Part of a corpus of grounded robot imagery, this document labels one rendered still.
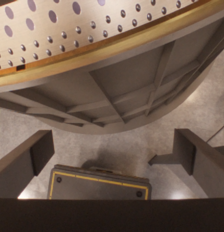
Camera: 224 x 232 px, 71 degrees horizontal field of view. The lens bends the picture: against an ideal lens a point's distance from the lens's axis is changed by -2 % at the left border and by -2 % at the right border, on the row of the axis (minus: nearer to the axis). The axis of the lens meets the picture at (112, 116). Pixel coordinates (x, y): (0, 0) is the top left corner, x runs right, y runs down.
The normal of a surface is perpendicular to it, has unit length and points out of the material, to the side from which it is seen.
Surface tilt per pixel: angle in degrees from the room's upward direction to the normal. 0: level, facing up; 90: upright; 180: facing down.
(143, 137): 0
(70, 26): 43
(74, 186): 0
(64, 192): 0
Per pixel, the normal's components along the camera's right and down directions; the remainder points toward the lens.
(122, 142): -0.15, -0.15
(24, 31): 0.01, 0.55
